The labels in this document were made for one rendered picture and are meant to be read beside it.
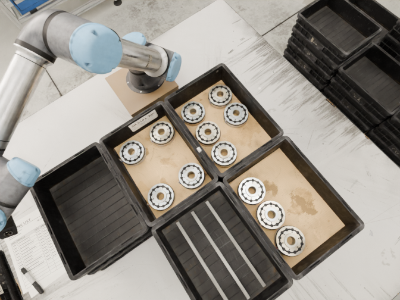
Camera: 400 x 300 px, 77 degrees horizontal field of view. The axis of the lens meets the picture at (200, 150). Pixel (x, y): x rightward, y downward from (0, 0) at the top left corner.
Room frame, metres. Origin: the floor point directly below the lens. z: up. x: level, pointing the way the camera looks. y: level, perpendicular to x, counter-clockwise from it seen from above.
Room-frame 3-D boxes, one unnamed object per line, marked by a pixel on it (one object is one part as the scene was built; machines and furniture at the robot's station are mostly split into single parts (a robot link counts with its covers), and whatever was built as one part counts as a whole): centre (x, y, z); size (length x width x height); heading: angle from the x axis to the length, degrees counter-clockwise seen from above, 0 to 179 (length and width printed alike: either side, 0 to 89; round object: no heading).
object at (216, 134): (0.39, -0.05, 0.86); 0.10 x 0.10 x 0.01
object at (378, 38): (1.19, -1.32, 0.26); 0.40 x 0.30 x 0.23; 25
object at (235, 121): (0.45, -0.18, 0.86); 0.10 x 0.10 x 0.01
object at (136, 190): (0.30, 0.17, 0.87); 0.40 x 0.30 x 0.11; 23
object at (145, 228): (0.18, 0.44, 0.92); 0.40 x 0.30 x 0.02; 23
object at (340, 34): (1.02, -0.96, 0.37); 0.40 x 0.30 x 0.45; 25
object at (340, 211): (0.05, -0.27, 0.87); 0.40 x 0.30 x 0.11; 23
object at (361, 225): (0.05, -0.27, 0.92); 0.40 x 0.30 x 0.02; 23
